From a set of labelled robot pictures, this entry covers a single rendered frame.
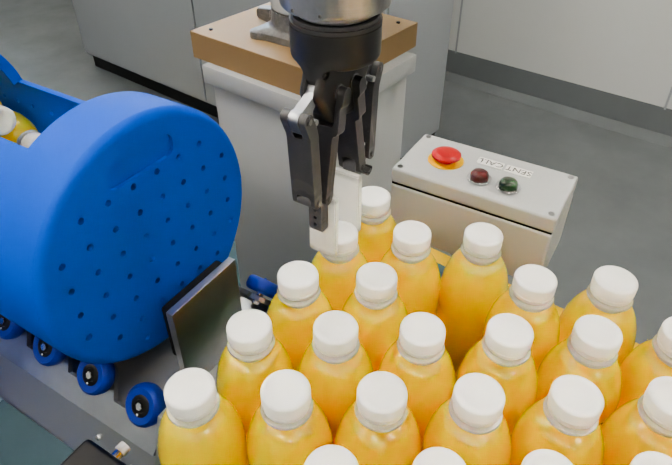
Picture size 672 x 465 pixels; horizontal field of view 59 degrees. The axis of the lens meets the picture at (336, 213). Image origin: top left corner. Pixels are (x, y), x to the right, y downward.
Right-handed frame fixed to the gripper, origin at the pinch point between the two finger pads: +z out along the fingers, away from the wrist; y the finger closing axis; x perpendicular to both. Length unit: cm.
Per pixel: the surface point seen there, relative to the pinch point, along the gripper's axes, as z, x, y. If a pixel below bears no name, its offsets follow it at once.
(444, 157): 2.3, 3.8, -18.9
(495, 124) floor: 114, -47, -235
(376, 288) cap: 2.3, 7.5, 5.2
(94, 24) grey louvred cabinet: 83, -266, -171
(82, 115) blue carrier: -9.9, -20.9, 10.6
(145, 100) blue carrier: -9.4, -19.1, 4.7
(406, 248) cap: 3.0, 7.0, -2.1
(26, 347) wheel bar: 20.0, -31.5, 19.7
